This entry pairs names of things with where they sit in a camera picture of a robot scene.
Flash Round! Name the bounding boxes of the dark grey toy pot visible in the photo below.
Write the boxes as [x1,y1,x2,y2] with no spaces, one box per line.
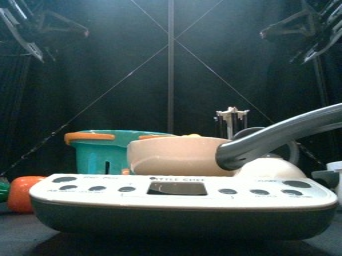
[310,169,342,192]

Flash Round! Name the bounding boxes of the white toy utensil rack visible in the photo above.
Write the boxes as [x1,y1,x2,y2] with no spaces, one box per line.
[215,106,251,140]

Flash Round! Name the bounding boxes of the white toy container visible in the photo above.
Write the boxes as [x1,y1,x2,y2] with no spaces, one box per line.
[326,160,342,205]

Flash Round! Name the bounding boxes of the green toy vegetable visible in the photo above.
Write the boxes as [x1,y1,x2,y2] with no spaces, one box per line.
[0,179,12,204]

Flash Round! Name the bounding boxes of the orange toy vegetable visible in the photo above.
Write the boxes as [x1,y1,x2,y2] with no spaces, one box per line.
[5,175,48,214]

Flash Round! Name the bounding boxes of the white digital kitchen scale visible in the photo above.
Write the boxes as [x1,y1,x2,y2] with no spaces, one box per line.
[28,172,339,242]

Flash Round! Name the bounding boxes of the thin diagonal brace wire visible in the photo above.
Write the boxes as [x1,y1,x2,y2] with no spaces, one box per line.
[0,0,226,177]
[128,0,331,169]

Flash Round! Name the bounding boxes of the grey vertical frame pole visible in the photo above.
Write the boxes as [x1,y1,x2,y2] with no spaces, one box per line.
[167,0,176,134]

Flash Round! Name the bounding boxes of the teal colander with orange handles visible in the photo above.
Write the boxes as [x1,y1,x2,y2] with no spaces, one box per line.
[63,129,179,176]

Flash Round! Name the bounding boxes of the white domed lid grey handle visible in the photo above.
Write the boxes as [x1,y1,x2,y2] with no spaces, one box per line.
[231,125,309,180]

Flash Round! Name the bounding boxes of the beige pan with grey handle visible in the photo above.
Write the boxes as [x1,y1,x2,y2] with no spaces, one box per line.
[126,102,342,177]

